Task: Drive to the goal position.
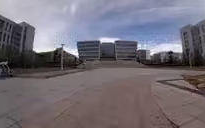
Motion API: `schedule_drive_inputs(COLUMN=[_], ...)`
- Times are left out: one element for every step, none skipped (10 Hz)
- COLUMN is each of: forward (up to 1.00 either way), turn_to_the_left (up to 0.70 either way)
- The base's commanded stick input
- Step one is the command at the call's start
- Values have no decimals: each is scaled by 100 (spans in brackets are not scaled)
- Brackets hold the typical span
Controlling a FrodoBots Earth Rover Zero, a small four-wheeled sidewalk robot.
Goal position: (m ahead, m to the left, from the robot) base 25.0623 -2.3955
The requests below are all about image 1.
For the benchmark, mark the pale lamp pole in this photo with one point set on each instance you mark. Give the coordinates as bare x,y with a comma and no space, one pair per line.
62,58

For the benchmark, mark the wide stone steps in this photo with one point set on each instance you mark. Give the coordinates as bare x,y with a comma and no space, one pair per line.
113,64

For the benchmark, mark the dry planting bed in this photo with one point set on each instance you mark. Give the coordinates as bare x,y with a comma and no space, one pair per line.
201,80

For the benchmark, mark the wide glass-fronted building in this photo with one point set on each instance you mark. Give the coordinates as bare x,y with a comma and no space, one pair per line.
88,50

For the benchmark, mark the grey paved plaza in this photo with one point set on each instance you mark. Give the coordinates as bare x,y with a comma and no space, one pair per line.
103,96

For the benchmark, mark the large pale many-windowed building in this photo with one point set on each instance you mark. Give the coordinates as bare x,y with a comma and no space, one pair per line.
6,33

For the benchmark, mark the small pale building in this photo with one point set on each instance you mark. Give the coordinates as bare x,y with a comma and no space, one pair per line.
143,55

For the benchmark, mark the dark kerb edge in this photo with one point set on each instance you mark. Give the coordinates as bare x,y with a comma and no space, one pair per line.
186,87

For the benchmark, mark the tall pale office building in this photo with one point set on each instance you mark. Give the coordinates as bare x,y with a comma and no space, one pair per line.
201,38

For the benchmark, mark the raised kerb strip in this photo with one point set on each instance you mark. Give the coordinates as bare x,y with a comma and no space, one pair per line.
43,73

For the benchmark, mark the white vehicle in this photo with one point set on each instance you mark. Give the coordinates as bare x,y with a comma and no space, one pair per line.
0,70

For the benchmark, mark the row of dark trees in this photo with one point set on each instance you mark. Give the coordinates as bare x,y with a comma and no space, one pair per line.
20,59

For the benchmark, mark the low dark building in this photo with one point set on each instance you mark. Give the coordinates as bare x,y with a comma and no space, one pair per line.
51,58

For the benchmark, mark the low long building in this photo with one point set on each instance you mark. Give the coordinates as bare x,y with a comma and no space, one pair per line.
163,57

